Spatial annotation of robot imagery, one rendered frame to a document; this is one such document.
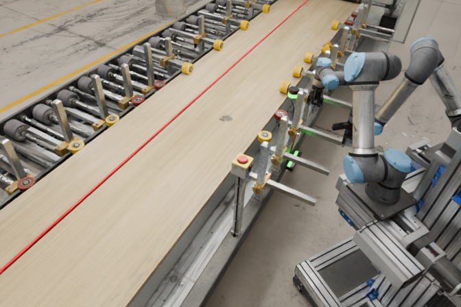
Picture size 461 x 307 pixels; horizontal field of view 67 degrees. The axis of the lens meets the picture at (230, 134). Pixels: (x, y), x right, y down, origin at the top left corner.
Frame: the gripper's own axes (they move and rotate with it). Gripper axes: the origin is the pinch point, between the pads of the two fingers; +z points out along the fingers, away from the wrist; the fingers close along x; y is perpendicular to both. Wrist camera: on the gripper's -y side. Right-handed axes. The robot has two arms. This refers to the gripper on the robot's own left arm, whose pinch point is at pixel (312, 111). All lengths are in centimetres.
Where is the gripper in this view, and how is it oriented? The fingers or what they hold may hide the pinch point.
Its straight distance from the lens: 216.8
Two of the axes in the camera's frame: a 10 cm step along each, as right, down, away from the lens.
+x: 9.9, 1.3, -0.9
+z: -0.4, 7.6, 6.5
